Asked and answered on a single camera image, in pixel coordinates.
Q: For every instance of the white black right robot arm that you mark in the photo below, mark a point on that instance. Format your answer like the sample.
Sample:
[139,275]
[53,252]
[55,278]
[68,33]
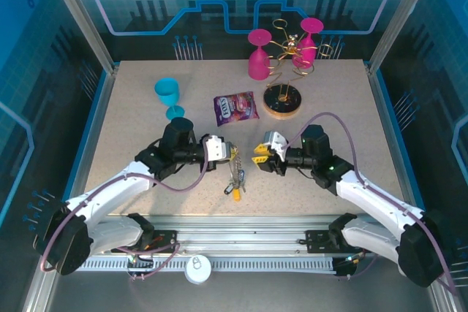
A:
[373,198]

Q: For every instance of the aluminium frame post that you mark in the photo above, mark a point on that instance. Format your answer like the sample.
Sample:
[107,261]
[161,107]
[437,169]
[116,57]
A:
[402,16]
[80,19]

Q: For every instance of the aluminium frame rail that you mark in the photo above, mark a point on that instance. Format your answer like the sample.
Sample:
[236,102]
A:
[237,231]

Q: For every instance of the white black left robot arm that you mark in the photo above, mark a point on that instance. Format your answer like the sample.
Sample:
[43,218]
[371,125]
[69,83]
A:
[109,195]

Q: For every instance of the yellow key tag with key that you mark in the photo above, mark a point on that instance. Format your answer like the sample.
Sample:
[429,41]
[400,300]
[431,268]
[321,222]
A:
[237,195]

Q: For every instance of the pink plastic goblet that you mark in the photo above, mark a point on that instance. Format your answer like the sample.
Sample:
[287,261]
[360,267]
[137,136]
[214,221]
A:
[309,50]
[257,65]

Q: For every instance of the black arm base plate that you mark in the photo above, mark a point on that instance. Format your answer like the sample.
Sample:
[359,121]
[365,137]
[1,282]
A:
[164,237]
[318,240]

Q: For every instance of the blue plastic goblet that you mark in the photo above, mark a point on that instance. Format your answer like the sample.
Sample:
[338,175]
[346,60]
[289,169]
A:
[166,94]

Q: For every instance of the white round lid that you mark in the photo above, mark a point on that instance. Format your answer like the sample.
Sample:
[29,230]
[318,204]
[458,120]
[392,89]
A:
[197,272]

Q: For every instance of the purple candy bag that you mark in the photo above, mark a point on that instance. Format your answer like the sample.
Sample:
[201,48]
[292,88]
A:
[235,107]

